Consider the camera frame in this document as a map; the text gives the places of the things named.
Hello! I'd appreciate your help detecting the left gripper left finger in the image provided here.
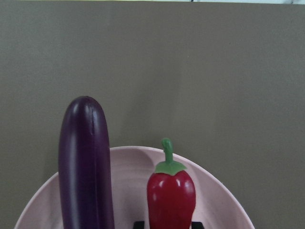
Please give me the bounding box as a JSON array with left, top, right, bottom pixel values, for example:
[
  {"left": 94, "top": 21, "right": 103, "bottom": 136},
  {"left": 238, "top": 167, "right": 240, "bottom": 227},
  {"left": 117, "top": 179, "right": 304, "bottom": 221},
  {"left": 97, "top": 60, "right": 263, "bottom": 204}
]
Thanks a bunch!
[{"left": 133, "top": 221, "right": 145, "bottom": 229}]

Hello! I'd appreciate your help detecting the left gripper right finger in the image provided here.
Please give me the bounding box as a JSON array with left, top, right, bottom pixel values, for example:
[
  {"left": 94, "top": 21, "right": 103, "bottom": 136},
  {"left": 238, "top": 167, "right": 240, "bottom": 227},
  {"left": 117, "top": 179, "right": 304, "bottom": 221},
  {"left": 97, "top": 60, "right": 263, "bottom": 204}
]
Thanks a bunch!
[{"left": 191, "top": 221, "right": 203, "bottom": 229}]

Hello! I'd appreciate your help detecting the red chili pepper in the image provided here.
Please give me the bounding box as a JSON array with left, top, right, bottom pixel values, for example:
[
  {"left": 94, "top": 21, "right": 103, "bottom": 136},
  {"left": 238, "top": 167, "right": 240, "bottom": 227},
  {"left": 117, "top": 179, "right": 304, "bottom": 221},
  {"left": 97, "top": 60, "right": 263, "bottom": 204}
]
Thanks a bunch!
[{"left": 147, "top": 138, "right": 196, "bottom": 229}]

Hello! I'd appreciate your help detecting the purple eggplant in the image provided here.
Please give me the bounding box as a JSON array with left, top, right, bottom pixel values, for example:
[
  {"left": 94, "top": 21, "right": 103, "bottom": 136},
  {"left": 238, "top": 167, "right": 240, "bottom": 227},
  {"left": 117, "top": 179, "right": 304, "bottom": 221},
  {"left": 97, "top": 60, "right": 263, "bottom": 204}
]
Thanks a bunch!
[{"left": 58, "top": 96, "right": 115, "bottom": 229}]

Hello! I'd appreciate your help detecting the pink plate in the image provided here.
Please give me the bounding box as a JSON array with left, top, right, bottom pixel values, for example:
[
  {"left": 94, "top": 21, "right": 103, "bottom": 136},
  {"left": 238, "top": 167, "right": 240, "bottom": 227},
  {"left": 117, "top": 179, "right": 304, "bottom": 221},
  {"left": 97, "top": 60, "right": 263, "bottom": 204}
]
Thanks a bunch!
[{"left": 16, "top": 146, "right": 253, "bottom": 229}]

